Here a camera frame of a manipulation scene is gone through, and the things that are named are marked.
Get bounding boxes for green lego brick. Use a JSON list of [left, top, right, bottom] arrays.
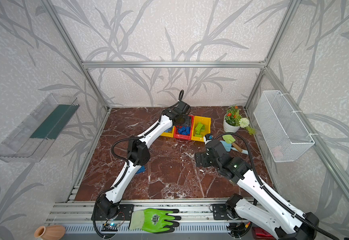
[[194, 122, 206, 138]]

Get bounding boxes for green black work glove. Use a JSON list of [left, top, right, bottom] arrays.
[[128, 208, 182, 234]]

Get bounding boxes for yellow bin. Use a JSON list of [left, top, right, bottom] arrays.
[[161, 126, 175, 138], [191, 116, 212, 142]]

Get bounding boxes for light blue lego front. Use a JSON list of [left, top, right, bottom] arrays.
[[165, 127, 173, 133]]

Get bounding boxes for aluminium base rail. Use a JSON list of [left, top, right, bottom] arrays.
[[44, 200, 298, 224]]

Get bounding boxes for green spatula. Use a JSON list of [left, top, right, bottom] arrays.
[[223, 135, 244, 153]]

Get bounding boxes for potted flower plant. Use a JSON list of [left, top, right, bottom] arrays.
[[223, 106, 256, 136]]

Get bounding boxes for white wire basket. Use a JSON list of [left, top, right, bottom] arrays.
[[254, 90, 315, 163]]

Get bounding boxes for left yellow bin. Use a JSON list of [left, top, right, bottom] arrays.
[[161, 126, 175, 138]]

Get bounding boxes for red bin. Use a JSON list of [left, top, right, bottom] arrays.
[[173, 116, 194, 140]]

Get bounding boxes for right yellow bin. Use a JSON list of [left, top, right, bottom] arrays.
[[191, 116, 212, 142]]

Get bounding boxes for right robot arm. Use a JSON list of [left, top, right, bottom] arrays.
[[195, 134, 337, 240]]

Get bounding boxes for light blue spatula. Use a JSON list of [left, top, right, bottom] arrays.
[[220, 141, 249, 155]]

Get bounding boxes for terracotta vase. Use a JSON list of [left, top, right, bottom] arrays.
[[34, 225, 66, 240]]

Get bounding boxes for red metallic bottle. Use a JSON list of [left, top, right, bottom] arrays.
[[252, 227, 275, 240]]

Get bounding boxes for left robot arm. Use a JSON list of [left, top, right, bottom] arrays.
[[91, 100, 191, 222]]

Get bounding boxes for dark blue lego brick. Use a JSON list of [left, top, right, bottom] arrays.
[[177, 126, 191, 136]]

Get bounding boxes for clear acrylic shelf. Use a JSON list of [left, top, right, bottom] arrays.
[[0, 94, 79, 163]]

